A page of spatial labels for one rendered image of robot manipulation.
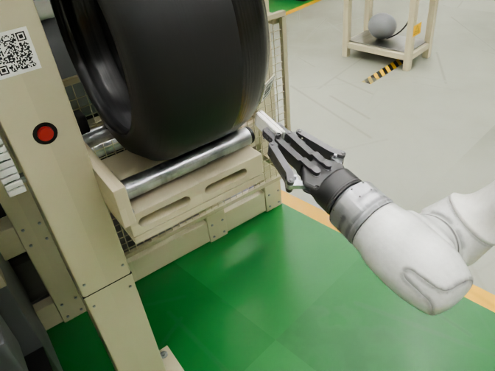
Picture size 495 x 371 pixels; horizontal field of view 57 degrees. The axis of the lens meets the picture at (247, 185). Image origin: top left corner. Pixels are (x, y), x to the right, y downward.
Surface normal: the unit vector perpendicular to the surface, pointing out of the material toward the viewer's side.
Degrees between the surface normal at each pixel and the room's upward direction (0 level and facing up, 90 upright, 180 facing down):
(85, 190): 90
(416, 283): 65
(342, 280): 0
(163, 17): 71
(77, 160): 90
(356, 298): 0
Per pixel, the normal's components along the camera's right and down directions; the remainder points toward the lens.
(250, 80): 0.58, 0.62
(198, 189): 0.58, 0.44
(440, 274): -0.17, -0.25
